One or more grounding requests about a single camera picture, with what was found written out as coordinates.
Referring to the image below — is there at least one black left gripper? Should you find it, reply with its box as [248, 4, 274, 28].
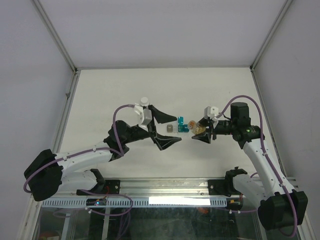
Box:
[123, 106, 182, 150]

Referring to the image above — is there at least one teal Wed pill box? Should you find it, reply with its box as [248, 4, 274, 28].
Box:
[177, 116, 184, 125]

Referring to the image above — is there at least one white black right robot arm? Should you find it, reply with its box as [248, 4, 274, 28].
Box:
[192, 102, 308, 231]

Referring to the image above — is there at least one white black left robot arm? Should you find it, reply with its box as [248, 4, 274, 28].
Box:
[23, 104, 182, 202]

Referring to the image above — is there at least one clear Wed pill box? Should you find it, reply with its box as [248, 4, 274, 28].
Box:
[172, 125, 179, 133]

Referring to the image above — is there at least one teal Mon pill box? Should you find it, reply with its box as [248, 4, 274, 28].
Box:
[177, 124, 190, 133]

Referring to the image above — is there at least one white capped dark pill bottle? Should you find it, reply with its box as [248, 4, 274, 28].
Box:
[140, 97, 150, 107]

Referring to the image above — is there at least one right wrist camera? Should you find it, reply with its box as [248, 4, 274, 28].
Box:
[203, 106, 219, 122]

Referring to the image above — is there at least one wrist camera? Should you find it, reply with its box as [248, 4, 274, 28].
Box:
[203, 106, 219, 122]
[133, 104, 153, 131]

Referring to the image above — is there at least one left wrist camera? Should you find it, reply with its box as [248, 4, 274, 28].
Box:
[133, 104, 153, 131]

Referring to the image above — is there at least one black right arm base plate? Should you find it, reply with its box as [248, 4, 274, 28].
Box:
[207, 178, 253, 197]

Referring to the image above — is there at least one aluminium mounting rail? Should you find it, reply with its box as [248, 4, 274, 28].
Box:
[31, 177, 301, 200]

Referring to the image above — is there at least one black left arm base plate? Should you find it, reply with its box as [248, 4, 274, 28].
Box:
[86, 179, 121, 195]

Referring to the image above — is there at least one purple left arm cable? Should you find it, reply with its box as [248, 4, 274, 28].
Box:
[23, 104, 136, 240]

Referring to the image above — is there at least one grey slotted cable duct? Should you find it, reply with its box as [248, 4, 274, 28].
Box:
[42, 196, 227, 209]

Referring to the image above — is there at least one right aluminium frame post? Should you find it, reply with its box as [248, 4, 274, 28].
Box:
[249, 0, 294, 72]

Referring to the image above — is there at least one aluminium frame post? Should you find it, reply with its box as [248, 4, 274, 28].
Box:
[31, 0, 78, 74]
[249, 0, 294, 72]

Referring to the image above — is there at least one left aluminium frame post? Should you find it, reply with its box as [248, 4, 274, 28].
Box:
[31, 0, 78, 74]

